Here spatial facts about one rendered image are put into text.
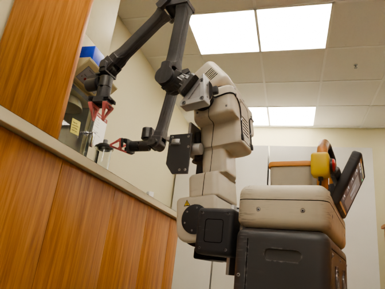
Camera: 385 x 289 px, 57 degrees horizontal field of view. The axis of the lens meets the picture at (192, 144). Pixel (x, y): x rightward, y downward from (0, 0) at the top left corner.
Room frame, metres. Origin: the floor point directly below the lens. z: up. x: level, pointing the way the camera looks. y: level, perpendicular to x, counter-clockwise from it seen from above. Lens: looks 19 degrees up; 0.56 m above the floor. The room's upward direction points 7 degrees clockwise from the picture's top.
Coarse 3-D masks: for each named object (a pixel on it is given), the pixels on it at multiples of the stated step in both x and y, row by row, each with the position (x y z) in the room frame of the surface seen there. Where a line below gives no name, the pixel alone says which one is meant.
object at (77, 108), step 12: (72, 84) 1.64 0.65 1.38; (72, 96) 1.66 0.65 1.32; (84, 96) 1.76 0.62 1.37; (72, 108) 1.69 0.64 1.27; (84, 108) 1.78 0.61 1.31; (84, 120) 1.80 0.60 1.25; (60, 132) 1.64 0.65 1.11; (84, 132) 1.83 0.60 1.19; (72, 144) 1.75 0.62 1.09; (84, 144) 1.85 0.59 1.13
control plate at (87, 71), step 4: (88, 68) 1.62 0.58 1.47; (84, 72) 1.62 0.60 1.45; (88, 72) 1.64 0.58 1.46; (92, 72) 1.65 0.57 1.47; (76, 76) 1.62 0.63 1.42; (80, 76) 1.63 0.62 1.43; (84, 76) 1.65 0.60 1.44; (80, 80) 1.66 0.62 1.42; (84, 80) 1.67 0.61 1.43; (92, 92) 1.78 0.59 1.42
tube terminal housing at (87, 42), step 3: (87, 36) 1.68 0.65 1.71; (84, 39) 1.66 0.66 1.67; (87, 39) 1.68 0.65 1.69; (90, 39) 1.71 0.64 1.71; (84, 42) 1.67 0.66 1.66; (87, 42) 1.69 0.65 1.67; (90, 42) 1.71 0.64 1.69; (84, 45) 1.67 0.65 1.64; (87, 45) 1.70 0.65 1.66; (90, 45) 1.72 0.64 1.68; (93, 45) 1.75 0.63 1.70; (75, 84) 1.68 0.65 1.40; (78, 87) 1.71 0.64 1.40; (81, 90) 1.74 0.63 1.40; (87, 93) 1.79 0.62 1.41
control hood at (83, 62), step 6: (78, 60) 1.58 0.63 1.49; (84, 60) 1.57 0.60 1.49; (90, 60) 1.58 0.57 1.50; (78, 66) 1.58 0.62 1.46; (84, 66) 1.59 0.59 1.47; (90, 66) 1.61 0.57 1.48; (96, 66) 1.63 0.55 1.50; (78, 72) 1.61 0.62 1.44; (96, 72) 1.67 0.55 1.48; (78, 84) 1.69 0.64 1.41; (114, 84) 1.82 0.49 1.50; (84, 90) 1.75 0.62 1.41; (114, 90) 1.86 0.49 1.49
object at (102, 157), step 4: (104, 144) 1.91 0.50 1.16; (96, 148) 1.93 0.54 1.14; (100, 148) 1.92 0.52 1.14; (104, 148) 1.92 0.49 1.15; (108, 148) 1.93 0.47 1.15; (96, 152) 1.93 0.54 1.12; (100, 152) 1.92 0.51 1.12; (104, 152) 1.92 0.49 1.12; (108, 152) 1.93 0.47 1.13; (96, 156) 1.92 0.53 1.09; (100, 156) 1.92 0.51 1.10; (104, 156) 1.92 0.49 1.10; (108, 156) 1.94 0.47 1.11; (96, 160) 1.92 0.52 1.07; (100, 160) 1.92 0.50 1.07; (104, 160) 1.92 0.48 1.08; (108, 160) 1.95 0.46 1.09; (100, 164) 1.92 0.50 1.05; (104, 164) 1.93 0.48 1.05; (108, 164) 1.95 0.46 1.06
